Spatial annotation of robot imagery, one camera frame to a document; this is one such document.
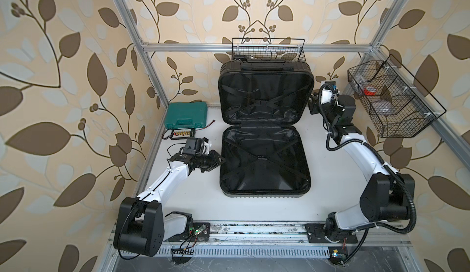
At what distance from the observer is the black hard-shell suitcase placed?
2.52ft

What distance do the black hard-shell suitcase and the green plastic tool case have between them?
0.18 meters

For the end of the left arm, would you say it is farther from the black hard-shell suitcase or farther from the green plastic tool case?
the green plastic tool case

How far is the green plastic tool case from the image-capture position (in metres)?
1.09
